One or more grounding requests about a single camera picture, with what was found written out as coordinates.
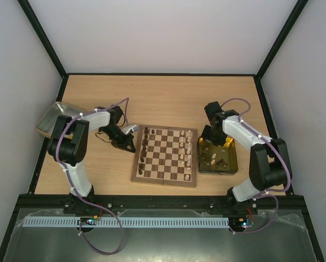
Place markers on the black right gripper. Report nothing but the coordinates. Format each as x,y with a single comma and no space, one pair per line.
212,135

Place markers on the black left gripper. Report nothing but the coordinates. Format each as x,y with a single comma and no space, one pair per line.
128,141

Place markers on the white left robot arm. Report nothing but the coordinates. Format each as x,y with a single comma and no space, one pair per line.
69,138

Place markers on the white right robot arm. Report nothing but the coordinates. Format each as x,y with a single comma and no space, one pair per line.
269,167

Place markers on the wooden chess board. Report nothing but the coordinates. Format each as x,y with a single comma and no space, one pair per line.
166,156

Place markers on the gold metal tin tray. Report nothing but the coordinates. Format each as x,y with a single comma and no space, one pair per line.
226,152

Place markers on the dark piece in tin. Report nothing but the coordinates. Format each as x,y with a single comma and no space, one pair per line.
223,163

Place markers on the silver metal tray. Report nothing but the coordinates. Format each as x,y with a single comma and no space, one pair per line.
46,124

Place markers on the black frame rail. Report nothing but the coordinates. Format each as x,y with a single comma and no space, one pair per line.
213,205

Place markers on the white slotted cable duct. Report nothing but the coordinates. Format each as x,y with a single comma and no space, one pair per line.
127,222

